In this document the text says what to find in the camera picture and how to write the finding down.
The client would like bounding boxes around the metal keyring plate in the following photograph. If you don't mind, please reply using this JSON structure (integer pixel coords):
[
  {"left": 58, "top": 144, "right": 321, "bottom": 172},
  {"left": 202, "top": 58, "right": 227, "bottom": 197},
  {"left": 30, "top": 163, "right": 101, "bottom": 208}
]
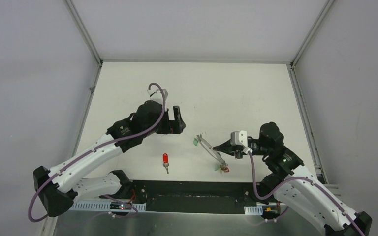
[{"left": 195, "top": 134, "right": 228, "bottom": 170}]

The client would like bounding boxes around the red tag key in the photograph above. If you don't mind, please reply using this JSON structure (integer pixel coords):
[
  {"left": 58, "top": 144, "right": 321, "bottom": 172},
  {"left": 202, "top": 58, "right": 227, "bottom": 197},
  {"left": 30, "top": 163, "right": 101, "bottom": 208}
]
[{"left": 162, "top": 153, "right": 169, "bottom": 174}]

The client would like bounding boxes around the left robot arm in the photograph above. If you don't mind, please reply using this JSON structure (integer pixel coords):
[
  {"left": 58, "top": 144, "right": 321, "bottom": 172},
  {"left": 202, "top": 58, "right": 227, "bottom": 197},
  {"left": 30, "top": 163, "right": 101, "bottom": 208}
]
[{"left": 32, "top": 100, "right": 186, "bottom": 217}]

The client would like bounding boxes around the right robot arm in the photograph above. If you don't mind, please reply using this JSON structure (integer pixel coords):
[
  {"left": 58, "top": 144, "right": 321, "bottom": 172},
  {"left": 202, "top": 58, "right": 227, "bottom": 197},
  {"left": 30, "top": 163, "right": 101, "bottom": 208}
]
[{"left": 212, "top": 122, "right": 373, "bottom": 236}]

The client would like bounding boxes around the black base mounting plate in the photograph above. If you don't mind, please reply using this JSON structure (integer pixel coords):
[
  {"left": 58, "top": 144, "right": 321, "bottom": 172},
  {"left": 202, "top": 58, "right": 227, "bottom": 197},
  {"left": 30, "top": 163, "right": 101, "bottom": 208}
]
[{"left": 99, "top": 179, "right": 293, "bottom": 215}]

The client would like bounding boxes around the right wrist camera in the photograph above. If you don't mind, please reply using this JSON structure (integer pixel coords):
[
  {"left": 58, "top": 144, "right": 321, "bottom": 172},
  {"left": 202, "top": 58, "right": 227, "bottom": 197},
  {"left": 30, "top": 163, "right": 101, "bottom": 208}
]
[{"left": 230, "top": 130, "right": 248, "bottom": 147}]

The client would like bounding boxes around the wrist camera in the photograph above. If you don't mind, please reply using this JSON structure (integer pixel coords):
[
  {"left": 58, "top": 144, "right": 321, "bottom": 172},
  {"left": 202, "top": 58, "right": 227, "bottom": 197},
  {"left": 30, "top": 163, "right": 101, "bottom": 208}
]
[
  {"left": 147, "top": 89, "right": 168, "bottom": 104},
  {"left": 230, "top": 130, "right": 248, "bottom": 147}
]

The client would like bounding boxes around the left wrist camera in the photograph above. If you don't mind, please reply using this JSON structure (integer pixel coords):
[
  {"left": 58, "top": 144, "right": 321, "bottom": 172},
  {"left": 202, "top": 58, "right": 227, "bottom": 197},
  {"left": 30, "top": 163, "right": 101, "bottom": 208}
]
[{"left": 147, "top": 89, "right": 168, "bottom": 104}]

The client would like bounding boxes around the aluminium front rail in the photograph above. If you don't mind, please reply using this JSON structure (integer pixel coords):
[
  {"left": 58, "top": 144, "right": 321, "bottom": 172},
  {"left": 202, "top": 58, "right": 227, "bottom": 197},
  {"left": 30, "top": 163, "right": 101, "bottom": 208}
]
[{"left": 49, "top": 182, "right": 344, "bottom": 207}]

